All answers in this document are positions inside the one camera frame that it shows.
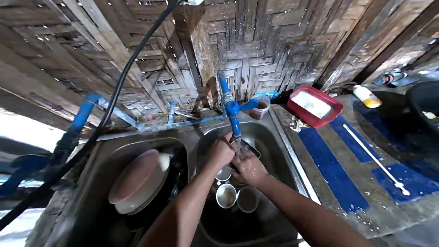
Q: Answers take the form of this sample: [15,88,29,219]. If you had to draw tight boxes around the person's left hand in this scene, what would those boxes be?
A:
[209,131,237,172]

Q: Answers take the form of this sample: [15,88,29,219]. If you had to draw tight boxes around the person's right hand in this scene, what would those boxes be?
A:
[230,148,271,188]

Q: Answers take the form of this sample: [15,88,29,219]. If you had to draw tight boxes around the dark metal-rimmed container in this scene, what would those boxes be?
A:
[239,139,261,160]

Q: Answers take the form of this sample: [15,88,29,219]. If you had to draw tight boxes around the person's left forearm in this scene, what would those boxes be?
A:
[137,163,223,247]

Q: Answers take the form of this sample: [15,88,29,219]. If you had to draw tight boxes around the person's right forearm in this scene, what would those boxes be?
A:
[256,174,377,247]

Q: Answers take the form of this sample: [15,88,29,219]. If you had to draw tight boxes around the white cup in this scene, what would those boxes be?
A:
[215,165,233,182]
[216,183,237,209]

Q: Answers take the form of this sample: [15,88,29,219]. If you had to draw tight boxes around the blue plastic faucet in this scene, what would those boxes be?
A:
[217,70,259,142]

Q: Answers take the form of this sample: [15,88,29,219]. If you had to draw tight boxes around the blue water pipe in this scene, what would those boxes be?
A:
[58,94,227,172]

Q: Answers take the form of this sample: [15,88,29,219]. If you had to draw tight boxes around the greyish ribbed cup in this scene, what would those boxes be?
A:
[237,186,259,213]

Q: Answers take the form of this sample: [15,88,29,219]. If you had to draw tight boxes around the stainless steel double sink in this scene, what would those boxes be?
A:
[48,109,321,247]

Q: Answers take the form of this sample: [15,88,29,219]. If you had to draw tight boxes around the clear plastic cup, brown contents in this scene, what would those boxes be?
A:
[249,95,271,120]

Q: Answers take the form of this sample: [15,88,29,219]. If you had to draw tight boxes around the pile of pale food scraps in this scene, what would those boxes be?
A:
[289,115,309,133]

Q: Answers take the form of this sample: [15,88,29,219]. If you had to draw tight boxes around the red plastic tub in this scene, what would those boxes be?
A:
[287,84,344,129]

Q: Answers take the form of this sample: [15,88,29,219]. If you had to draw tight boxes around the white oval plate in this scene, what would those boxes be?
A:
[115,153,171,216]

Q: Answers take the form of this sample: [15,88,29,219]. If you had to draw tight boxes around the pink oval plate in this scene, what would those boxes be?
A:
[108,149,160,205]

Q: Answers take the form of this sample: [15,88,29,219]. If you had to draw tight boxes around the long thin white stick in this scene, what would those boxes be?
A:
[343,124,411,196]

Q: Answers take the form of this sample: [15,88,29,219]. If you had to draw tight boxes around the white bottle with yellow cap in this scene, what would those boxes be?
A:
[353,85,383,109]

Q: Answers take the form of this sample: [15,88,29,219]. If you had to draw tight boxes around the wide blue sheet piece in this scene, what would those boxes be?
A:
[370,161,439,205]

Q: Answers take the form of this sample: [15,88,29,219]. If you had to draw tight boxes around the large black basin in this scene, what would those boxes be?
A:
[405,81,439,145]

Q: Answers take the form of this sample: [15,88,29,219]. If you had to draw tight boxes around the large blue pipe valve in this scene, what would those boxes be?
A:
[0,154,52,199]

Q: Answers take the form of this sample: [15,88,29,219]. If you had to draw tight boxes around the thick black hose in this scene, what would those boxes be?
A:
[0,0,184,232]

